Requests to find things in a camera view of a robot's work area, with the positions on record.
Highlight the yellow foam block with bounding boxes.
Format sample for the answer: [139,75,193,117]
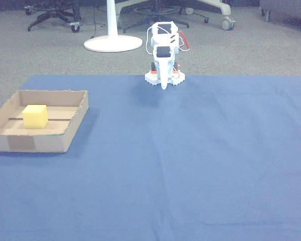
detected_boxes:
[22,104,49,130]

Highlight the shallow cardboard box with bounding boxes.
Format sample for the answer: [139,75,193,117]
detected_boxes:
[0,89,89,153]

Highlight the black office chair base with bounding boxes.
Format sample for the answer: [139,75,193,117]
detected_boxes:
[122,6,210,34]
[24,0,82,33]

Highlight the white chair base with casters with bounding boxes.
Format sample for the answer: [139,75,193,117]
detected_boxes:
[114,0,236,31]

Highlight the blue tablecloth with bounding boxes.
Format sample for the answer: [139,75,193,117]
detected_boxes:
[0,74,301,241]

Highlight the grey furniture with caster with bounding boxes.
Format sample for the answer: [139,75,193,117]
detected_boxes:
[259,0,301,23]

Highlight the white arm wire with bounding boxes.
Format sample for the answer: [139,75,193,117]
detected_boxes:
[145,25,155,56]

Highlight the red arm wire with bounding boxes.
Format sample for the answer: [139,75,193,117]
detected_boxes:
[177,30,192,53]

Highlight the white pedestal table base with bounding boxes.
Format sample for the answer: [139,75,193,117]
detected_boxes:
[83,0,143,53]

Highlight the thin black floor cable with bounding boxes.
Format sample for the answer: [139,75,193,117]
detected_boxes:
[89,5,106,40]

